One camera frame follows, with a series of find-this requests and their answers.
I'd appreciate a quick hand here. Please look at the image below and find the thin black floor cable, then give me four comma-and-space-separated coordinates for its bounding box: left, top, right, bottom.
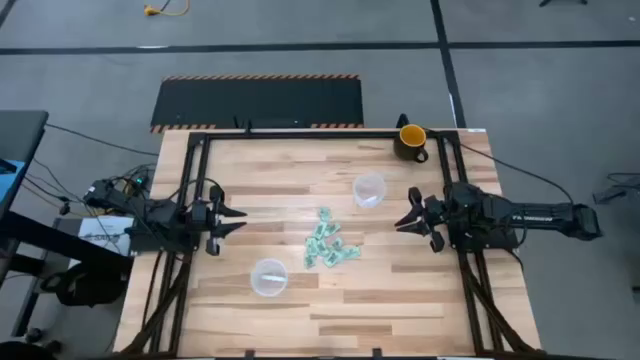
44, 123, 160, 157

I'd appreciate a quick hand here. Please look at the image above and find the black table-edge camera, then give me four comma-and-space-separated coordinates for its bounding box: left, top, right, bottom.
233, 115, 307, 129

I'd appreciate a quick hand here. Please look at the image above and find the clear plastic cup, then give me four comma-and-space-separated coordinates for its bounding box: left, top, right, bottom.
250, 258, 290, 298
352, 173, 388, 209

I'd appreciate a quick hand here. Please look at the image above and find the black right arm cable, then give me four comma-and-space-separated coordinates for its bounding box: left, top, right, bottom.
457, 142, 576, 206

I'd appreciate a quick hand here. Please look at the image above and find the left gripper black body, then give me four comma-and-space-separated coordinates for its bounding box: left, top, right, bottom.
191, 184, 225, 257

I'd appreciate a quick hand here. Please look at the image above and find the blue flat object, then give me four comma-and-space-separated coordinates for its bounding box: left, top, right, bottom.
0, 159, 27, 207

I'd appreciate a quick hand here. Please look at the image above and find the black aluminium table frame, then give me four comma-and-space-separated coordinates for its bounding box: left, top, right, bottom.
122, 128, 539, 359

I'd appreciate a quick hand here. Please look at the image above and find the black bag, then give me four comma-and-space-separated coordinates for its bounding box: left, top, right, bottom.
39, 262, 130, 307

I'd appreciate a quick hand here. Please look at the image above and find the black side desk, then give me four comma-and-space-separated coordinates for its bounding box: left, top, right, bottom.
0, 109, 134, 341

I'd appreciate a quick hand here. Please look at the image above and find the white printed paper sheet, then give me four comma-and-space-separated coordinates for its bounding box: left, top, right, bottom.
78, 215, 136, 257

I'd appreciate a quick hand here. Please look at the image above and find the black hazard-striped floor mat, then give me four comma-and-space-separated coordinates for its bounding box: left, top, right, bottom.
149, 74, 365, 134

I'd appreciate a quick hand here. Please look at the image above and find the yellow extension cable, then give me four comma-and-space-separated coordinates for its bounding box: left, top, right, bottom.
143, 0, 191, 17

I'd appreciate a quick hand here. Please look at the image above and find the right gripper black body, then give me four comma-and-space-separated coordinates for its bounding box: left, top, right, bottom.
407, 186, 449, 255

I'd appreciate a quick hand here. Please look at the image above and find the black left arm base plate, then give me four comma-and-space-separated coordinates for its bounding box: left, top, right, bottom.
128, 214, 201, 255

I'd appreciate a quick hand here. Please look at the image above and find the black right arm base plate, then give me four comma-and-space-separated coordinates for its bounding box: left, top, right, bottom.
448, 219, 520, 252

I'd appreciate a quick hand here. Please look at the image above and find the black floor stand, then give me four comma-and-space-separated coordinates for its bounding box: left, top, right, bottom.
593, 172, 640, 205

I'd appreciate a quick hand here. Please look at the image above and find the black mug yellow inside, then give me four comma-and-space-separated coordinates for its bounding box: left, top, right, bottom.
393, 124, 430, 165

